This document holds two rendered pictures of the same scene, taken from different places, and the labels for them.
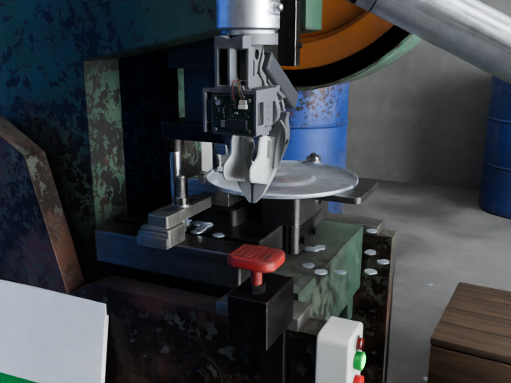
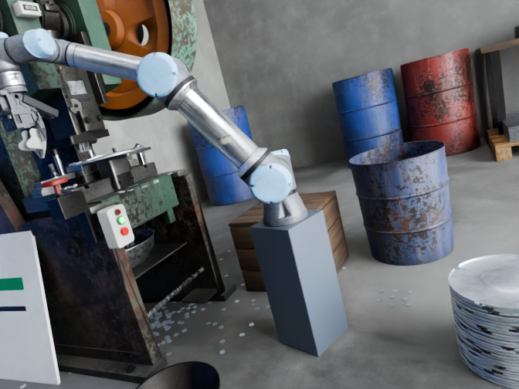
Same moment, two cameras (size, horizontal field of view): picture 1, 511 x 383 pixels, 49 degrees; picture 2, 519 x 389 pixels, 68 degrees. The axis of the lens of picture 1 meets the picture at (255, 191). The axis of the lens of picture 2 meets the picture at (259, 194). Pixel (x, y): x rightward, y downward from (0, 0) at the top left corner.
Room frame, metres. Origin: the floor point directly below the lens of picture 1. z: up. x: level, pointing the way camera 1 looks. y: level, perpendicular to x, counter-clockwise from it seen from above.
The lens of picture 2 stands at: (-0.47, -0.68, 0.82)
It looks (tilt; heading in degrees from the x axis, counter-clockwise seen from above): 12 degrees down; 3
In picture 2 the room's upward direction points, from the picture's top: 14 degrees counter-clockwise
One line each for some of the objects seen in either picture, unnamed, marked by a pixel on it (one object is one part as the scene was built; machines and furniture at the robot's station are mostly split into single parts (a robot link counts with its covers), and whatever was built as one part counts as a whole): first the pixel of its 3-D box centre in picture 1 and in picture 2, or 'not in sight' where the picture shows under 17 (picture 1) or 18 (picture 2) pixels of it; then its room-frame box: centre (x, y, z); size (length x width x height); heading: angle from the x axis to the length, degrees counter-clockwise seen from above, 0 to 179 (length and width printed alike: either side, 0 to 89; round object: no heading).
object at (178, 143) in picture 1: (221, 132); (79, 142); (1.12, 0.07, 0.86); 0.20 x 0.16 x 0.05; 154
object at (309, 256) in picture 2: not in sight; (300, 279); (0.77, -0.68, 0.23); 0.18 x 0.18 x 0.45; 44
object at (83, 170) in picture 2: (226, 183); (89, 166); (1.12, 0.06, 0.76); 0.15 x 0.09 x 0.05; 154
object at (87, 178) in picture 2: (222, 200); (90, 175); (1.12, 0.07, 0.72); 0.20 x 0.16 x 0.03; 154
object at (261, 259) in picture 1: (256, 278); (57, 191); (0.72, 0.00, 0.72); 0.07 x 0.06 x 0.08; 64
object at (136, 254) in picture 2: not in sight; (119, 254); (1.12, 0.06, 0.36); 0.34 x 0.34 x 0.10
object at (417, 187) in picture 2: not in sight; (403, 201); (1.29, -1.24, 0.24); 0.42 x 0.42 x 0.48
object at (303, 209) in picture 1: (304, 213); (121, 170); (1.04, -0.09, 0.72); 0.25 x 0.14 x 0.14; 64
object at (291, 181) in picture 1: (281, 177); (107, 155); (1.06, -0.05, 0.78); 0.29 x 0.29 x 0.01
